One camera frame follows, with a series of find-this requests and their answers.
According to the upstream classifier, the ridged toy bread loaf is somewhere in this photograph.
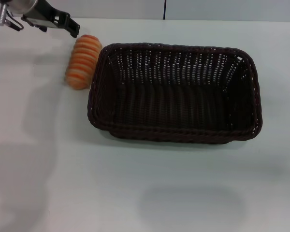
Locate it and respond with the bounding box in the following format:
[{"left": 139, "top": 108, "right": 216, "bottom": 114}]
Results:
[{"left": 65, "top": 34, "right": 102, "bottom": 91}]

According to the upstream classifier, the dark woven plastic basket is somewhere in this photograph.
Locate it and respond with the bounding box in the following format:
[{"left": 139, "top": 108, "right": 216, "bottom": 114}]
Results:
[{"left": 87, "top": 43, "right": 264, "bottom": 145}]

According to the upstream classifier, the silver plug with black cable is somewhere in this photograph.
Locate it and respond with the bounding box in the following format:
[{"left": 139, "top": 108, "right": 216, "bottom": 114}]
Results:
[{"left": 0, "top": 3, "right": 24, "bottom": 31}]

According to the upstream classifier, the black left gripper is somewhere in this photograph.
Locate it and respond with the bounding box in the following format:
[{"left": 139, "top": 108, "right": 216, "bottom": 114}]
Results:
[{"left": 30, "top": 0, "right": 81, "bottom": 39}]

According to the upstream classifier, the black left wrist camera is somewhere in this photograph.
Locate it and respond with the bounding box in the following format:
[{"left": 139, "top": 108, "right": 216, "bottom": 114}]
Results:
[{"left": 21, "top": 14, "right": 49, "bottom": 33}]

